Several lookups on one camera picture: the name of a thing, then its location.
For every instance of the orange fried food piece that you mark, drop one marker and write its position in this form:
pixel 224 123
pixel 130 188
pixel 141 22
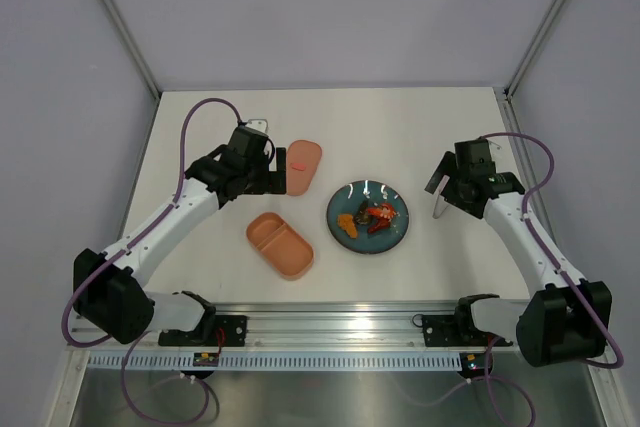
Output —
pixel 347 223

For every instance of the right black base bracket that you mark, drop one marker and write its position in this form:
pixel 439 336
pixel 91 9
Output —
pixel 444 331

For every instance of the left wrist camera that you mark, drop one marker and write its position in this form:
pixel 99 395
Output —
pixel 250 139

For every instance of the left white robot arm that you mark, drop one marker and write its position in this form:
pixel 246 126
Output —
pixel 108 287

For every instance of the white slotted cable duct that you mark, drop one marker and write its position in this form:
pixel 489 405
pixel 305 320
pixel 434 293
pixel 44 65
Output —
pixel 296 361

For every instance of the aluminium mounting rail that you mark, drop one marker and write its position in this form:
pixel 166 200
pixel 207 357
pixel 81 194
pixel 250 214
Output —
pixel 333 326

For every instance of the black base bracket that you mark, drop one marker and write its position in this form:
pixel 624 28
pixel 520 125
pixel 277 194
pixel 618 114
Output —
pixel 444 331
pixel 230 330

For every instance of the red shrimp food piece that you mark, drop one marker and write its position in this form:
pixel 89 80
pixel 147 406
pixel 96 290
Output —
pixel 382 211

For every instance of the left black base bracket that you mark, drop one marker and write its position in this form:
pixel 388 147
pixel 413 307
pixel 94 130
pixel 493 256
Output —
pixel 230 330

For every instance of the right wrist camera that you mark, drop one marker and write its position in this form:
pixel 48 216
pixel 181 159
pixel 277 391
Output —
pixel 474 157

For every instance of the red sausage food piece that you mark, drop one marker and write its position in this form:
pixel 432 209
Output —
pixel 380 224

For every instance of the pink lunch box base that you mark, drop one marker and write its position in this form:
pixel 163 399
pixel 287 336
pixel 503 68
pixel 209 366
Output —
pixel 280 245

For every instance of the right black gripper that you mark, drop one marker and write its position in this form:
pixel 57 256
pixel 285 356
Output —
pixel 446 168

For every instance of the pink lunch box lid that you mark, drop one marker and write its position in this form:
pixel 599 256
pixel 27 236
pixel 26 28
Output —
pixel 302 160

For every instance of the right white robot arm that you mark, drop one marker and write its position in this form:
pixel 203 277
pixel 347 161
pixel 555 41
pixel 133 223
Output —
pixel 566 315

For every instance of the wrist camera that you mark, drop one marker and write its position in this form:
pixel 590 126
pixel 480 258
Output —
pixel 474 157
pixel 250 139

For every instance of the dark brown food piece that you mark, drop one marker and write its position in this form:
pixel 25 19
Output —
pixel 362 217

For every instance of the blue ceramic plate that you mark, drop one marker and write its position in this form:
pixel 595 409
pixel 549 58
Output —
pixel 347 200

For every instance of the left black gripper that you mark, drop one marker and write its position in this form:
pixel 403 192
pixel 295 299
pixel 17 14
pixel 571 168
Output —
pixel 273 182

